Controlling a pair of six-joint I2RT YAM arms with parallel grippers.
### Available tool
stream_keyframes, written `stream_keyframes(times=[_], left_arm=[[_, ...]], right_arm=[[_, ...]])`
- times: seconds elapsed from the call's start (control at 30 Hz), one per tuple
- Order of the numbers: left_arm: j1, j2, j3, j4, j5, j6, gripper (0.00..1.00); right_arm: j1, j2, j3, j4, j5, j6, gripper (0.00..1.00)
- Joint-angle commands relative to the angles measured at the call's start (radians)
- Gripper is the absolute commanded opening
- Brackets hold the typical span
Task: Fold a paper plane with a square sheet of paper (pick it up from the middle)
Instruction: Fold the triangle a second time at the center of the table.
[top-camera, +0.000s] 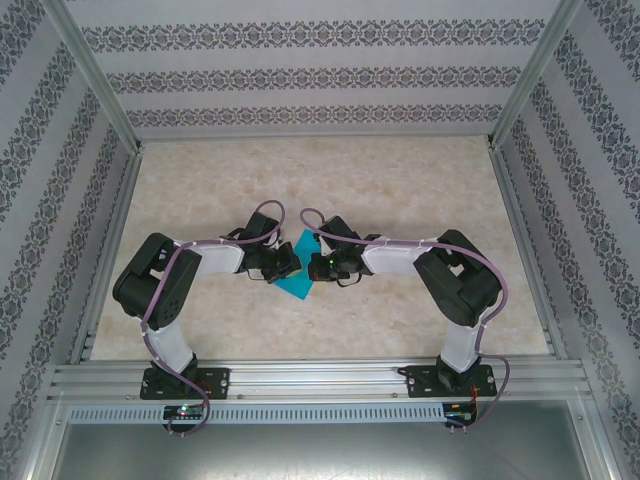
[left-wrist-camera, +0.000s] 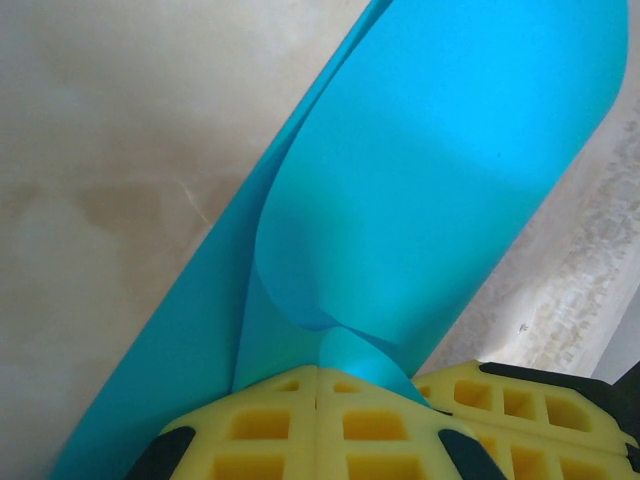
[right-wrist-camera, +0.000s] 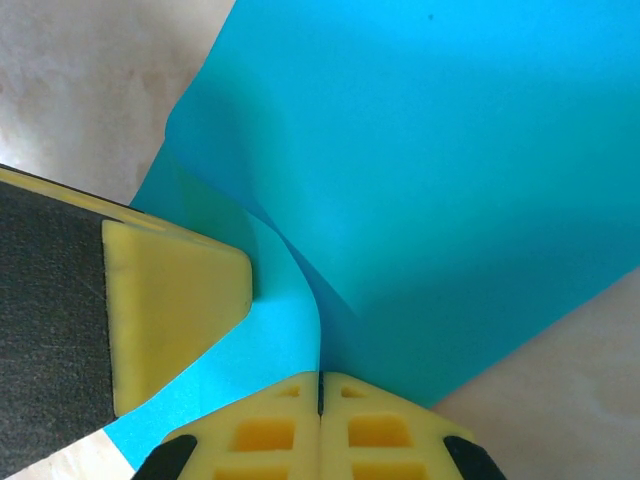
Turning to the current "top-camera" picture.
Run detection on long aluminium mounting rail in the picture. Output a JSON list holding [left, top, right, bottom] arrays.
[[47, 357, 594, 401]]

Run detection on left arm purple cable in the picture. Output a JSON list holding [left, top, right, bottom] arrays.
[[139, 199, 287, 439]]

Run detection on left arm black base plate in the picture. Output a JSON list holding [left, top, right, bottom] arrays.
[[139, 367, 231, 401]]

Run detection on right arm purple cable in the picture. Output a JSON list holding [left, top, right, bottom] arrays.
[[298, 207, 512, 434]]

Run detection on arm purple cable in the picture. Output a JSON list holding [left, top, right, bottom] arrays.
[[298, 207, 512, 434], [139, 199, 287, 439]]

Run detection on blue square paper sheet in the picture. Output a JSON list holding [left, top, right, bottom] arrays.
[[272, 229, 324, 302]]

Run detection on grey metal sheet panel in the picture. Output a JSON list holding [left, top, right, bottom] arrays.
[[49, 419, 609, 480]]

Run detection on aluminium frame post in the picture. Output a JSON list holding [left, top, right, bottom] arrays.
[[42, 0, 146, 156], [487, 0, 586, 151]]

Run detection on slotted grey cable duct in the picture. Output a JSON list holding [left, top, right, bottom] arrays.
[[67, 402, 446, 424]]

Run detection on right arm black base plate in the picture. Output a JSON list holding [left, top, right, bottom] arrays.
[[397, 364, 500, 400]]

